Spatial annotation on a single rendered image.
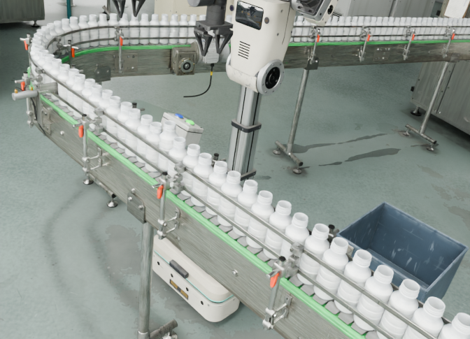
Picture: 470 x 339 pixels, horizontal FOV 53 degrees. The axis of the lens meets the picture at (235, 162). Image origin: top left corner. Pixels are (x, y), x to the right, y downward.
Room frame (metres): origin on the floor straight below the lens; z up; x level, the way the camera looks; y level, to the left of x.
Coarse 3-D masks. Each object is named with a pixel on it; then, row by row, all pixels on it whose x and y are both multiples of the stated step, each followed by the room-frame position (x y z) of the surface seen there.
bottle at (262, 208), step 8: (264, 192) 1.05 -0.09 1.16; (264, 200) 1.02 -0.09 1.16; (256, 208) 1.02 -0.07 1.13; (264, 208) 1.02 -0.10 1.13; (272, 208) 1.03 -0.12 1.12; (264, 216) 1.01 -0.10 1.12; (256, 224) 1.01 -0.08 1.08; (256, 232) 1.01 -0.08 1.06; (264, 232) 1.01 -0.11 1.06; (248, 240) 1.02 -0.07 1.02; (264, 240) 1.01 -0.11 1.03; (256, 248) 1.01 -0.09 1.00
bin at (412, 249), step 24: (384, 216) 1.42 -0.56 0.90; (408, 216) 1.37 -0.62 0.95; (360, 240) 1.35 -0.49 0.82; (384, 240) 1.40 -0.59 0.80; (408, 240) 1.35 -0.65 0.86; (432, 240) 1.30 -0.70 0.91; (456, 240) 1.26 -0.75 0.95; (384, 264) 1.09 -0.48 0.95; (408, 264) 1.33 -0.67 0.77; (432, 264) 1.28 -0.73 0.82; (456, 264) 1.19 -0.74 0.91; (432, 288) 1.04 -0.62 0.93
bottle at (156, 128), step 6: (150, 126) 1.34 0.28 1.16; (156, 126) 1.36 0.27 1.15; (150, 132) 1.33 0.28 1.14; (156, 132) 1.33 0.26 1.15; (150, 138) 1.32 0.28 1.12; (156, 138) 1.32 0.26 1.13; (156, 144) 1.32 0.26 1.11; (150, 150) 1.32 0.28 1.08; (150, 156) 1.31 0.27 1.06; (156, 156) 1.32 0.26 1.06; (156, 162) 1.32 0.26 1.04; (150, 168) 1.31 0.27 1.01
